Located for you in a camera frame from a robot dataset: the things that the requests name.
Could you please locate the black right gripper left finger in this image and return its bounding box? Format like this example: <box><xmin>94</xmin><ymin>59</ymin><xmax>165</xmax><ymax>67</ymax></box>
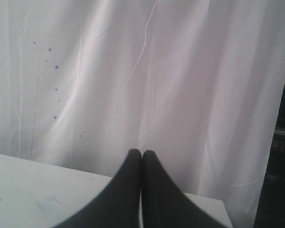
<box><xmin>56</xmin><ymin>149</ymin><xmax>142</xmax><ymax>228</ymax></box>

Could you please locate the white backdrop curtain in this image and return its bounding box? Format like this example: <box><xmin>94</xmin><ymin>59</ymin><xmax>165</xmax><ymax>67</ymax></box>
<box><xmin>0</xmin><ymin>0</ymin><xmax>285</xmax><ymax>228</ymax></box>

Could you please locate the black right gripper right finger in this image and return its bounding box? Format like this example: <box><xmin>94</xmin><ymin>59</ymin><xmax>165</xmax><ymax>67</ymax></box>
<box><xmin>141</xmin><ymin>150</ymin><xmax>225</xmax><ymax>228</ymax></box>

